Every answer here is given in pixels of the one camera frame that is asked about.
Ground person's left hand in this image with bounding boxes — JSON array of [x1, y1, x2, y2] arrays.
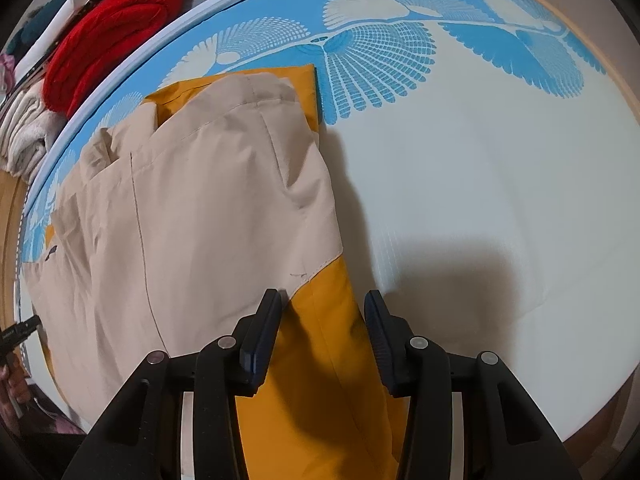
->
[[0, 352, 32, 417]]

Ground red folded blanket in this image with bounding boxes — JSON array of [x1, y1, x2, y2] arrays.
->
[[42, 0, 185, 118]]

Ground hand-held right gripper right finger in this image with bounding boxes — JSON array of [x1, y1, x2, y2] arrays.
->
[[364, 290, 583, 480]]

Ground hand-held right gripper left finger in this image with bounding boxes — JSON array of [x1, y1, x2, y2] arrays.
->
[[62, 289, 282, 480]]

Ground pink cloth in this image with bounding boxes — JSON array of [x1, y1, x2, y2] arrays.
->
[[0, 54, 17, 93]]

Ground beige and mustard hooded jacket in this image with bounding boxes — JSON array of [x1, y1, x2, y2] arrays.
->
[[22, 64, 411, 480]]

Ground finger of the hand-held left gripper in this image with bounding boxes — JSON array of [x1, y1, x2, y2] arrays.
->
[[0, 315, 41, 356]]

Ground light blue padded bed edge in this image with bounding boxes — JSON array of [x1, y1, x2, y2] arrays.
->
[[20, 0, 321, 241]]

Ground cream folded blanket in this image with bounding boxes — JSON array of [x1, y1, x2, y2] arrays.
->
[[0, 82, 68, 178]]

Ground teal cloth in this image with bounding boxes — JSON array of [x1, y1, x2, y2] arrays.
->
[[7, 0, 168, 56]]

